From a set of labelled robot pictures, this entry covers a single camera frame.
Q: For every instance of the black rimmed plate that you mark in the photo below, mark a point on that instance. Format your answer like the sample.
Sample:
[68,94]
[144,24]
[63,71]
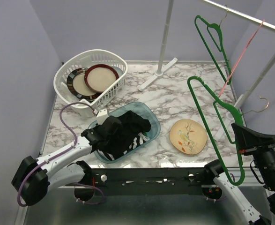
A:
[77,86]

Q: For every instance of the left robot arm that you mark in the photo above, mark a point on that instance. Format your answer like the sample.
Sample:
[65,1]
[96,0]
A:
[35,177]

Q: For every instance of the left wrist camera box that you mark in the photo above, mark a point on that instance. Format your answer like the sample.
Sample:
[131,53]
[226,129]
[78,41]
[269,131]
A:
[101,116]

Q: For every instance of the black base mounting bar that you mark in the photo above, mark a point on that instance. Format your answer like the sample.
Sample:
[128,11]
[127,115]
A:
[149,181]

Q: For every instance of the green hanger with striped top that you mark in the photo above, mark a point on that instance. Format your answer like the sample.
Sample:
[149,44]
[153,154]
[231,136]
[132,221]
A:
[216,35]

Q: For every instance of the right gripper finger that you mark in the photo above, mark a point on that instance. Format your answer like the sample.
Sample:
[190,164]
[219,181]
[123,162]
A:
[247,152]
[247,138]

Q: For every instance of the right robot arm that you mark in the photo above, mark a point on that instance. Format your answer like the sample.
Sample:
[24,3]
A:
[244,198]

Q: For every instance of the clear blue plastic tray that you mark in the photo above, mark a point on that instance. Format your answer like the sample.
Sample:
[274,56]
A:
[142,110]

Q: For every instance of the green hanger with black top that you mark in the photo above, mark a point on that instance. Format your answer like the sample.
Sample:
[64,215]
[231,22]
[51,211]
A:
[209,116]

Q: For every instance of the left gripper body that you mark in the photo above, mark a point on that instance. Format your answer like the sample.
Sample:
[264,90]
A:
[97,127]

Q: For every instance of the beige bird pattern plate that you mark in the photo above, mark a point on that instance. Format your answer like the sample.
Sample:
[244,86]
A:
[188,136]

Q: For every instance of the white plastic dish basket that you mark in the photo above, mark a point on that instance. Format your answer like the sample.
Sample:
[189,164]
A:
[88,59]

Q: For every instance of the pink wire hanger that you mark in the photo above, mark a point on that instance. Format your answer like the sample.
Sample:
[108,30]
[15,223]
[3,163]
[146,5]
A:
[239,59]

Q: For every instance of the metal clothes rack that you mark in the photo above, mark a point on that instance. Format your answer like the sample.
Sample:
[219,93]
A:
[163,68]

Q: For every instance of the black white striped tank top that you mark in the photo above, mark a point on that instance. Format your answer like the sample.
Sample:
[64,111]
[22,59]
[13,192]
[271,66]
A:
[138,141]

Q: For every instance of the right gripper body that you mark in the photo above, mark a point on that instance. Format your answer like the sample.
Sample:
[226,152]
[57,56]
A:
[266,157]

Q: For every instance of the red rimmed plate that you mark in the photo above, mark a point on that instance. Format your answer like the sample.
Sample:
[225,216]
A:
[100,77]

